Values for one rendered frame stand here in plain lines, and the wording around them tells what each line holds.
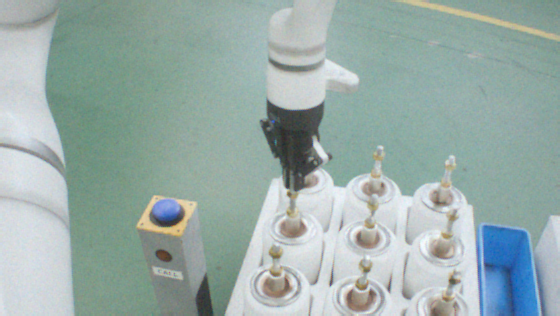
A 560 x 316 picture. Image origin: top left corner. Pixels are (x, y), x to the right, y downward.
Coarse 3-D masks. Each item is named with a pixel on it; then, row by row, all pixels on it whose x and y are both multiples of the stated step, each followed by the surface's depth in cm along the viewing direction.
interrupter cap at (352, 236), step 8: (352, 224) 82; (360, 224) 82; (344, 232) 81; (352, 232) 81; (360, 232) 81; (376, 232) 81; (384, 232) 81; (344, 240) 79; (352, 240) 79; (360, 240) 80; (376, 240) 80; (384, 240) 79; (392, 240) 79; (352, 248) 78; (360, 248) 78; (368, 248) 78; (376, 248) 78; (384, 248) 78
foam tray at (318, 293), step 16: (272, 192) 99; (336, 192) 99; (272, 208) 96; (336, 208) 96; (400, 208) 96; (336, 224) 92; (400, 224) 92; (464, 224) 92; (256, 240) 89; (336, 240) 89; (400, 240) 89; (464, 240) 89; (256, 256) 87; (400, 256) 86; (240, 272) 84; (320, 272) 84; (400, 272) 84; (240, 288) 81; (320, 288) 81; (400, 288) 81; (464, 288) 80; (240, 304) 79; (320, 304) 79; (400, 304) 78
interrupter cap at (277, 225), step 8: (280, 216) 84; (304, 216) 84; (272, 224) 82; (280, 224) 82; (304, 224) 82; (312, 224) 82; (272, 232) 81; (280, 232) 81; (288, 232) 81; (296, 232) 81; (304, 232) 81; (312, 232) 81; (280, 240) 79; (288, 240) 80; (296, 240) 80; (304, 240) 79
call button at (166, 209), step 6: (168, 198) 76; (156, 204) 75; (162, 204) 75; (168, 204) 75; (174, 204) 75; (156, 210) 74; (162, 210) 74; (168, 210) 74; (174, 210) 74; (156, 216) 73; (162, 216) 73; (168, 216) 73; (174, 216) 74
